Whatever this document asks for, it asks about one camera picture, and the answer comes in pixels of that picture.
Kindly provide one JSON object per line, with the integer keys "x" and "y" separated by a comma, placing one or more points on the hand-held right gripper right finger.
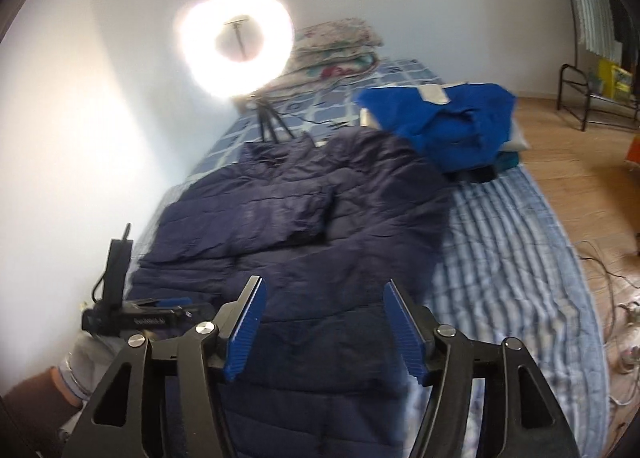
{"x": 405, "y": 333}

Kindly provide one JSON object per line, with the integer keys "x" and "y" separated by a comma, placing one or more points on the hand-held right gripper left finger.
{"x": 245, "y": 333}

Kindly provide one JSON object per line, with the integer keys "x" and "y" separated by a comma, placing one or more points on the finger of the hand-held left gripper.
{"x": 165, "y": 302}
{"x": 170, "y": 319}

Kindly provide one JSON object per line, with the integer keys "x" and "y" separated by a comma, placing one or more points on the navy puffer jacket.
{"x": 325, "y": 258}

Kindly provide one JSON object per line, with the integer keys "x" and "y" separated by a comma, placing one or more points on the person's left forearm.
{"x": 35, "y": 403}

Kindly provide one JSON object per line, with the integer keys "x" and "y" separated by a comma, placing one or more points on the black metal clothes rack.
{"x": 570, "y": 88}

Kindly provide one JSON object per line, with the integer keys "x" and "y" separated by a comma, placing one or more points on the dark hanging clothes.
{"x": 627, "y": 33}

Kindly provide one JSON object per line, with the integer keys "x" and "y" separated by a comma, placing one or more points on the person's left hand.
{"x": 90, "y": 358}

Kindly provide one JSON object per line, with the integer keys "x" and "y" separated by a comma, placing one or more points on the blue striped bed mat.
{"x": 500, "y": 248}

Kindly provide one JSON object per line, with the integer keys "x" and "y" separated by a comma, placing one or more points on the black folded garment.
{"x": 475, "y": 174}

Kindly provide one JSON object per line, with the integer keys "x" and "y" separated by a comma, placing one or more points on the teal folded cloth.
{"x": 511, "y": 160}

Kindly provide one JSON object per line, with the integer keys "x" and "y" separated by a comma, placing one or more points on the black tripod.
{"x": 268, "y": 121}

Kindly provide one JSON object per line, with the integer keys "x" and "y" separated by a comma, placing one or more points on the bright blue jacket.
{"x": 450, "y": 123}

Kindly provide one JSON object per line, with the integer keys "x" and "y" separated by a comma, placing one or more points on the white power strip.
{"x": 631, "y": 355}

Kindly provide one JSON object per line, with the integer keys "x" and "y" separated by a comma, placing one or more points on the blue checkered bed sheet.
{"x": 320, "y": 103}

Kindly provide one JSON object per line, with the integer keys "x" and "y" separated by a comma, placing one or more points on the folded teal floral quilt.
{"x": 330, "y": 68}

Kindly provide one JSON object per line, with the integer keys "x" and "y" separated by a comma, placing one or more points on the yellow plastic crate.
{"x": 617, "y": 78}

